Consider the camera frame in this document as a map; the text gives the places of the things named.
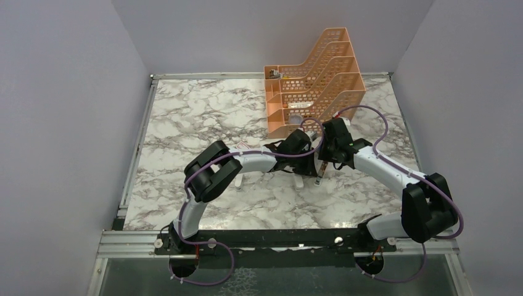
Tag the binder clips in organizer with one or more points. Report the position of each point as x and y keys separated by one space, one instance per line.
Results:
x=274 y=74

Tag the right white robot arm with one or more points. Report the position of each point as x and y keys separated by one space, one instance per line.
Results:
x=426 y=208

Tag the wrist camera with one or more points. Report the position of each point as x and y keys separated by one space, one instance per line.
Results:
x=345 y=120
x=313 y=135

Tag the orange plastic file organizer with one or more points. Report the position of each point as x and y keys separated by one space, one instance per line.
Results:
x=329 y=77

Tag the pink stapler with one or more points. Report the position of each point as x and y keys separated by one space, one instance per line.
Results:
x=320 y=173

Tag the clear packet in organizer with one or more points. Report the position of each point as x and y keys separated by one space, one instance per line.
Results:
x=299 y=105

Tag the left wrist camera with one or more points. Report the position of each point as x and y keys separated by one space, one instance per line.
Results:
x=313 y=135

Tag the clear tape roll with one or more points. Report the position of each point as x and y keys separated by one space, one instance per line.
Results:
x=295 y=119

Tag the red white staple box sleeve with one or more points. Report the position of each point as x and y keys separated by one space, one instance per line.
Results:
x=243 y=145

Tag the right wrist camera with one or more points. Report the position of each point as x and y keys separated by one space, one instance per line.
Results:
x=345 y=120

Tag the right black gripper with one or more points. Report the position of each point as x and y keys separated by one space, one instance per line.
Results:
x=323 y=154

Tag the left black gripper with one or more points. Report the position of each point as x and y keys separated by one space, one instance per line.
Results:
x=308 y=169

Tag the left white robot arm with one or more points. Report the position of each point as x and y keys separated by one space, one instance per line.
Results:
x=211 y=172

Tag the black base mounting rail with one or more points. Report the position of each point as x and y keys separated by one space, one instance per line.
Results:
x=281 y=248

